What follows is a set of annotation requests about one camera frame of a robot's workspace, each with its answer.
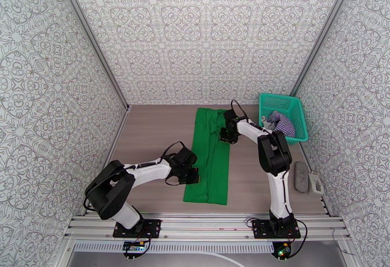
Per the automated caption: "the green t-shirt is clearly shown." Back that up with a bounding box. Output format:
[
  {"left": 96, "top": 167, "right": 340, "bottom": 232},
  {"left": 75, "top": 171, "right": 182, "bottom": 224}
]
[{"left": 182, "top": 107, "right": 231, "bottom": 206}]

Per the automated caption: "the blue white striped tank top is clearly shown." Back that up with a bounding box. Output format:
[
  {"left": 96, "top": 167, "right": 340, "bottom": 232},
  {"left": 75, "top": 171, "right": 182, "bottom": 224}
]
[{"left": 262, "top": 110, "right": 297, "bottom": 139}]

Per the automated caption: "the teal plastic basket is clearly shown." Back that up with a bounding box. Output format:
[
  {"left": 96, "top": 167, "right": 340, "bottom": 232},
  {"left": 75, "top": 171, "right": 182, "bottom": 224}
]
[{"left": 259, "top": 93, "right": 309, "bottom": 145}]

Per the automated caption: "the left green controller board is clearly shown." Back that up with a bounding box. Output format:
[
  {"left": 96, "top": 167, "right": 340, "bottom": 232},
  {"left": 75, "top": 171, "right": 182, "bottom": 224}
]
[{"left": 122, "top": 240, "right": 145, "bottom": 259}]

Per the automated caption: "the green controller board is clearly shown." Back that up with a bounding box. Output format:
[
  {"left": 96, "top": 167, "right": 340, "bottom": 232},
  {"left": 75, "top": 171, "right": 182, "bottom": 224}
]
[
  {"left": 273, "top": 242, "right": 292, "bottom": 259},
  {"left": 122, "top": 240, "right": 145, "bottom": 259}
]

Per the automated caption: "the right green controller board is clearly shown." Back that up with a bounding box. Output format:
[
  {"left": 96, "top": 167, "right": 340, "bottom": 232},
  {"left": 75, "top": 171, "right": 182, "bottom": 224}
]
[{"left": 273, "top": 242, "right": 292, "bottom": 259}]

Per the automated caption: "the aluminium rail frame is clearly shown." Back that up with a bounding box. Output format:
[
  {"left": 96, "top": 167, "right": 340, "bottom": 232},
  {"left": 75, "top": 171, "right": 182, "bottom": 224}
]
[{"left": 64, "top": 212, "right": 351, "bottom": 243}]

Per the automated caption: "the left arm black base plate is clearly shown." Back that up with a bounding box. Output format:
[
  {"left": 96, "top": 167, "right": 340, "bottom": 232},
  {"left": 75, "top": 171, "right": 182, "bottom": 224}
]
[{"left": 113, "top": 219, "right": 162, "bottom": 239}]

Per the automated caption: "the white slotted cable duct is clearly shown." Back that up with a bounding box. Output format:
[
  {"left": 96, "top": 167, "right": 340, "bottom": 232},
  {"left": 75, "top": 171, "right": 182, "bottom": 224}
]
[{"left": 74, "top": 242, "right": 275, "bottom": 253}]

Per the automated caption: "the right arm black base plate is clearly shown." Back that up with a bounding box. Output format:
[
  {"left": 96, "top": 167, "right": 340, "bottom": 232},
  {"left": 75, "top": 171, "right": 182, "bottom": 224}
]
[{"left": 253, "top": 219, "right": 301, "bottom": 240}]

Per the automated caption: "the white plastic bracket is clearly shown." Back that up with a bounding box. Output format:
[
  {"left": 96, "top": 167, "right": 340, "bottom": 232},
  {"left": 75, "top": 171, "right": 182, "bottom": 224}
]
[{"left": 308, "top": 171, "right": 324, "bottom": 197}]

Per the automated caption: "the right base black cable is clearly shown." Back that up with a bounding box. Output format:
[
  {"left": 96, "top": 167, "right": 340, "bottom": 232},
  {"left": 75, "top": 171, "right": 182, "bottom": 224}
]
[{"left": 246, "top": 217, "right": 309, "bottom": 258}]

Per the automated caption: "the right aluminium corner post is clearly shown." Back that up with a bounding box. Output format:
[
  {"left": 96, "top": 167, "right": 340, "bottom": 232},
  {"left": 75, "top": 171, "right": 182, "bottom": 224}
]
[{"left": 289, "top": 0, "right": 359, "bottom": 96}]

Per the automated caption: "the aluminium corner post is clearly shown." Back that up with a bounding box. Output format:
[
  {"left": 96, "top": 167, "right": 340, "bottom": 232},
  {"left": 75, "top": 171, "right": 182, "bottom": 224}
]
[
  {"left": 289, "top": 0, "right": 359, "bottom": 96},
  {"left": 53, "top": 0, "right": 130, "bottom": 114}
]

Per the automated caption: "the left aluminium corner post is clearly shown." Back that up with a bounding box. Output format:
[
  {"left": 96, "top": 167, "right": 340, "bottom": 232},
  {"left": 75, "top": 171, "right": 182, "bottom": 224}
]
[{"left": 53, "top": 0, "right": 130, "bottom": 114}]

